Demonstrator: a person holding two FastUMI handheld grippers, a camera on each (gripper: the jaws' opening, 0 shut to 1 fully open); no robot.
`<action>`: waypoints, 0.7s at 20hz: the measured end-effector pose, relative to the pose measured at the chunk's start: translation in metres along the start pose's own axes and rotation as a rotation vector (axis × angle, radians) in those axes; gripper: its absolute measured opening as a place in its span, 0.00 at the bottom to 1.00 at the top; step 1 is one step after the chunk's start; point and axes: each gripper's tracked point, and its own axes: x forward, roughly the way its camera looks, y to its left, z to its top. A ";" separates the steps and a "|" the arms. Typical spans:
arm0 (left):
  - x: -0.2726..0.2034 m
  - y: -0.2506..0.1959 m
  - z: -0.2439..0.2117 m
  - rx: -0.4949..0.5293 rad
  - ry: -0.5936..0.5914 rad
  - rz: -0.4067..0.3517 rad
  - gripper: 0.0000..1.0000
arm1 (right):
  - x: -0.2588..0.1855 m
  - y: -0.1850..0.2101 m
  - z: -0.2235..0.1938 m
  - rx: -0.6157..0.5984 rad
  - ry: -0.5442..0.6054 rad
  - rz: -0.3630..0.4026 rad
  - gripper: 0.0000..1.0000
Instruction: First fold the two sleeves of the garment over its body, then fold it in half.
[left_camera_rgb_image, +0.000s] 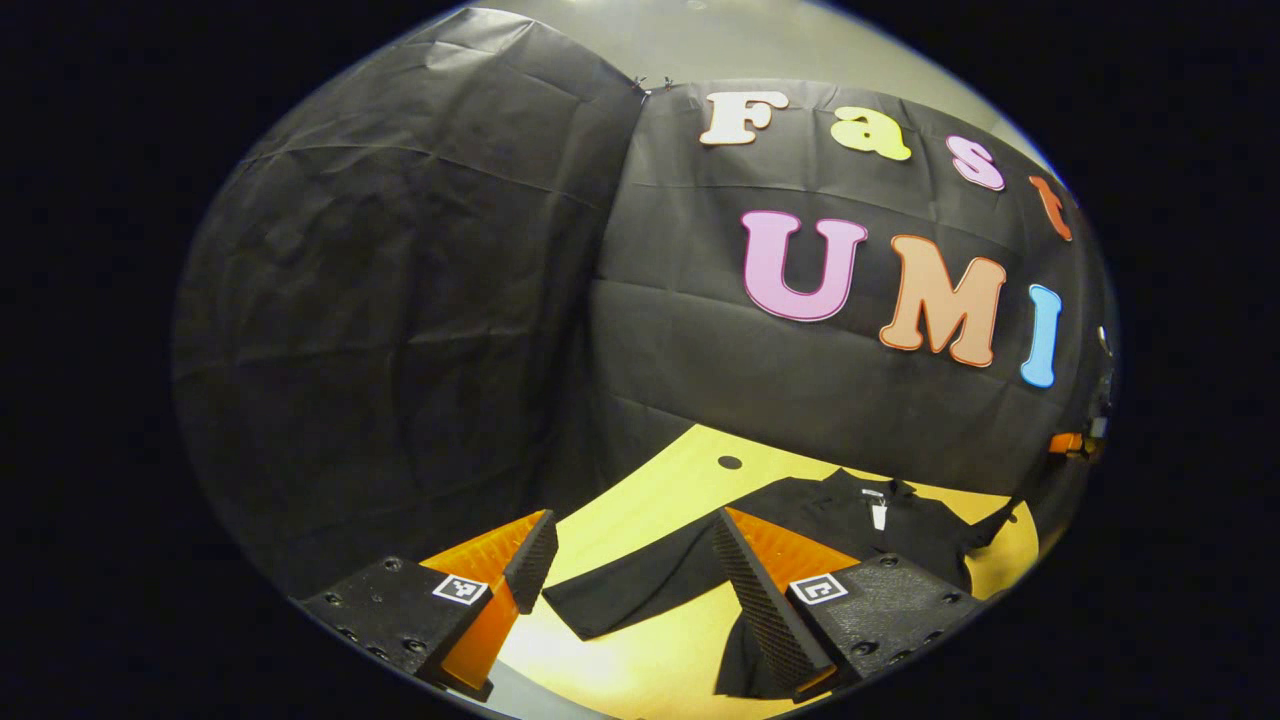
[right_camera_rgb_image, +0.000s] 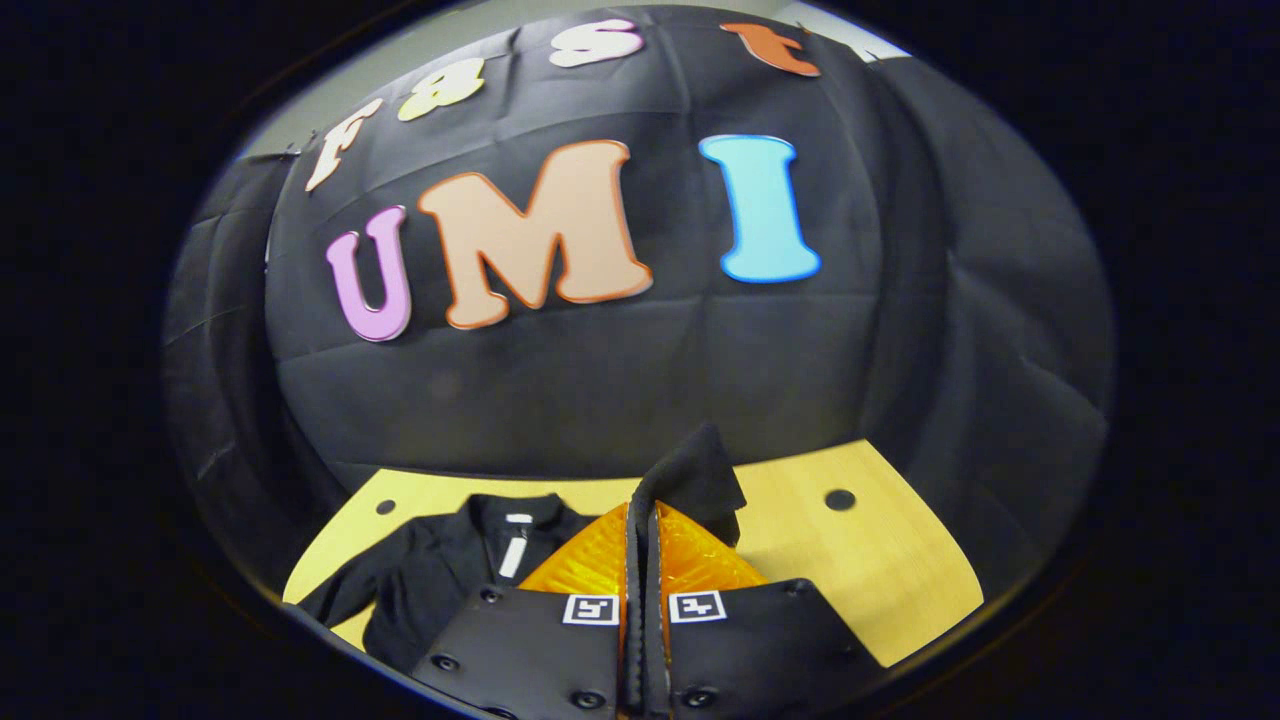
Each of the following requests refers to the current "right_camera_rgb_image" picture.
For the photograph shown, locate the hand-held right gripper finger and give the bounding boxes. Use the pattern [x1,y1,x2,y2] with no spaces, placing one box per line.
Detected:
[645,500,886,720]
[410,500,646,720]

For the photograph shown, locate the black polo shirt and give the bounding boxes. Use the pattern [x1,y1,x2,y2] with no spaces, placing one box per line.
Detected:
[298,422,749,673]

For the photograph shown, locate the black backdrop cloth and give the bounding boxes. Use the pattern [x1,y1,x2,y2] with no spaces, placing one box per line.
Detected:
[165,5,1116,611]

